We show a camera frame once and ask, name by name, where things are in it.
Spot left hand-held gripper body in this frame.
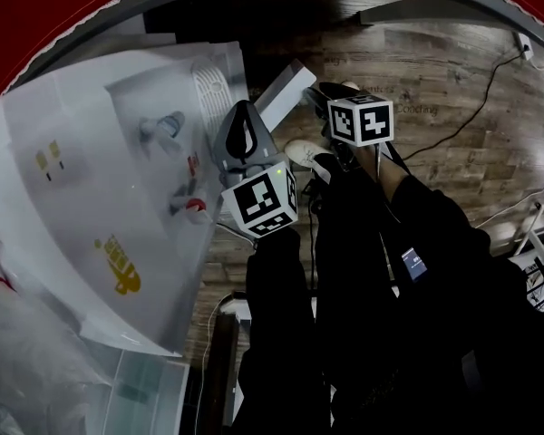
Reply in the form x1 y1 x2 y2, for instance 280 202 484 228
217 150 299 241

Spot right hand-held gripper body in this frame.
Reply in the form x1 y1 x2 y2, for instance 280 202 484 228
316 81 395 149

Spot white water dispenser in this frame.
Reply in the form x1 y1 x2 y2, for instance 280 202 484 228
0 42 251 358

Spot person's left forearm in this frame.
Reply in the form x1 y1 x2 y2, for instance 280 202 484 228
242 227 318 362

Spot person's right forearm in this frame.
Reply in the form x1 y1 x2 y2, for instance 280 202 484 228
356 142 493 271

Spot clear plastic water bottle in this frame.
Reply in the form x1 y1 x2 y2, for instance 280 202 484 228
0 224 123 435

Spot person's white shoe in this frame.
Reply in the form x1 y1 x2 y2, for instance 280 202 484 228
284 139 335 170

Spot person's black trousers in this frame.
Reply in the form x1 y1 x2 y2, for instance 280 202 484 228
314 151 391 298

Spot black device with screen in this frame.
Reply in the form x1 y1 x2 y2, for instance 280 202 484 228
400 246 429 285

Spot black metal railing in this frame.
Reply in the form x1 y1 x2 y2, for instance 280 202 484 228
203 310 248 435

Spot white power strip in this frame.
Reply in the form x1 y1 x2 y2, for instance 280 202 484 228
514 33 536 62

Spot frosted glass partition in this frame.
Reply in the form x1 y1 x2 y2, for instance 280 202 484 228
102 348 192 435

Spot table with red cloth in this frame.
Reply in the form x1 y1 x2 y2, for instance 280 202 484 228
0 0 544 117

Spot metal equipment stand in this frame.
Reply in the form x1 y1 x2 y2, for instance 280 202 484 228
510 228 544 334

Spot person's black printed hoodie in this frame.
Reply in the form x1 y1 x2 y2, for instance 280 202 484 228
316 174 544 435

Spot thin black cable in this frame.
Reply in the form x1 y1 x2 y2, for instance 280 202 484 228
402 51 523 161

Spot long white floor cable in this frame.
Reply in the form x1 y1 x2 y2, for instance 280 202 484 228
193 293 237 435

